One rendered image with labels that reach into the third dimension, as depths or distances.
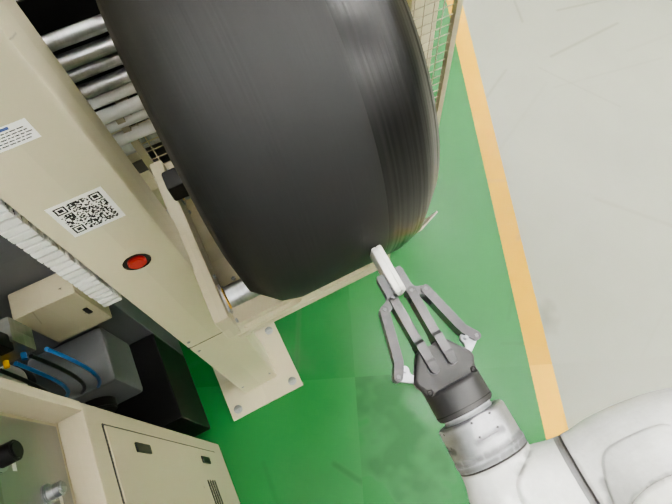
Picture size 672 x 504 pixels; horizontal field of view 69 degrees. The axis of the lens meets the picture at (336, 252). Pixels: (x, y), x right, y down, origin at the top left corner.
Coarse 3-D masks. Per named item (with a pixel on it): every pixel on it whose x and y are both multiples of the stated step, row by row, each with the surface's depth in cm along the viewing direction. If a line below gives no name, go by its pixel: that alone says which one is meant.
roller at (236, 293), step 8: (240, 280) 94; (224, 288) 93; (232, 288) 93; (240, 288) 93; (224, 296) 92; (232, 296) 92; (240, 296) 93; (248, 296) 93; (256, 296) 95; (232, 304) 93; (240, 304) 94
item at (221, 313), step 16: (160, 160) 104; (160, 176) 102; (160, 192) 100; (176, 208) 98; (176, 224) 97; (192, 224) 104; (192, 240) 95; (192, 256) 93; (208, 272) 92; (208, 288) 90; (208, 304) 89; (224, 304) 90; (224, 320) 88
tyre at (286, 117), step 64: (128, 0) 48; (192, 0) 47; (256, 0) 47; (320, 0) 48; (384, 0) 50; (128, 64) 50; (192, 64) 47; (256, 64) 48; (320, 64) 49; (384, 64) 51; (192, 128) 49; (256, 128) 49; (320, 128) 51; (384, 128) 53; (192, 192) 55; (256, 192) 52; (320, 192) 54; (384, 192) 58; (256, 256) 58; (320, 256) 61
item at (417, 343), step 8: (392, 296) 63; (392, 304) 64; (400, 304) 64; (392, 312) 66; (400, 312) 63; (400, 320) 63; (408, 320) 63; (408, 328) 63; (408, 336) 63; (416, 336) 62; (416, 344) 62; (424, 344) 62; (416, 352) 64; (424, 352) 61; (424, 360) 61; (432, 360) 61; (432, 368) 60
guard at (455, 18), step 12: (444, 0) 123; (456, 0) 125; (432, 12) 125; (456, 12) 128; (432, 24) 128; (456, 24) 131; (420, 36) 130; (432, 48) 136; (444, 60) 143; (444, 72) 146; (444, 84) 150; (444, 96) 156; (120, 120) 106; (132, 144) 113; (144, 156) 118
